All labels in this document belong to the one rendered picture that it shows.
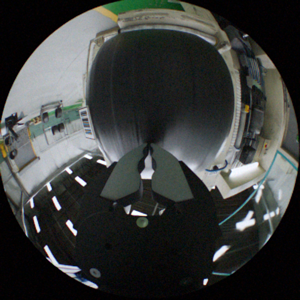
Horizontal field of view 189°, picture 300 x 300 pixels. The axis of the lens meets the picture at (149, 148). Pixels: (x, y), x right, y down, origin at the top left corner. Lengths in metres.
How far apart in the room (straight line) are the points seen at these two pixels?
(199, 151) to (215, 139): 0.03
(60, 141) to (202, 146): 11.32
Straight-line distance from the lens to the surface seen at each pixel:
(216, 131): 0.15
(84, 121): 0.17
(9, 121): 0.84
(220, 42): 0.43
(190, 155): 0.16
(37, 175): 11.72
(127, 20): 0.41
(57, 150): 11.34
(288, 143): 0.55
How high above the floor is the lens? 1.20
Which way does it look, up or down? 26 degrees up
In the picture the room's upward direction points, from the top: 177 degrees clockwise
